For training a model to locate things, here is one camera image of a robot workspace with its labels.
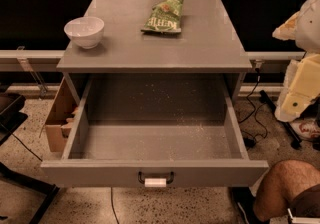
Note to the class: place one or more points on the black stand frame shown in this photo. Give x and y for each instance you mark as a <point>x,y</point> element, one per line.
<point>17,203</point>

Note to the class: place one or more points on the white bowl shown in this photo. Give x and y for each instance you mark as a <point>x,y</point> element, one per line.
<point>85,32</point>

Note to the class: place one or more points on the green chip bag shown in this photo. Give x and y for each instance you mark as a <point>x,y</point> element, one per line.
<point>165,17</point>

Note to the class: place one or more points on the grey drawer cabinet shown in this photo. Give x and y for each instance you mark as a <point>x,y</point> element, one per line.
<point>208,43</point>

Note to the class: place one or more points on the cardboard box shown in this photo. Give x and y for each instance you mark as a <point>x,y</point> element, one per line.
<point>60,118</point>

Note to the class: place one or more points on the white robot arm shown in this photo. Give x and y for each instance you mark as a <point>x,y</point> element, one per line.
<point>302,79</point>

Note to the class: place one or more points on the black shoe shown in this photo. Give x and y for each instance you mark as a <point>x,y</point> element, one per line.
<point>244,201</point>

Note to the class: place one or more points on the grey top drawer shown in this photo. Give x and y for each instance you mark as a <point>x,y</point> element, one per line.
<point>155,130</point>

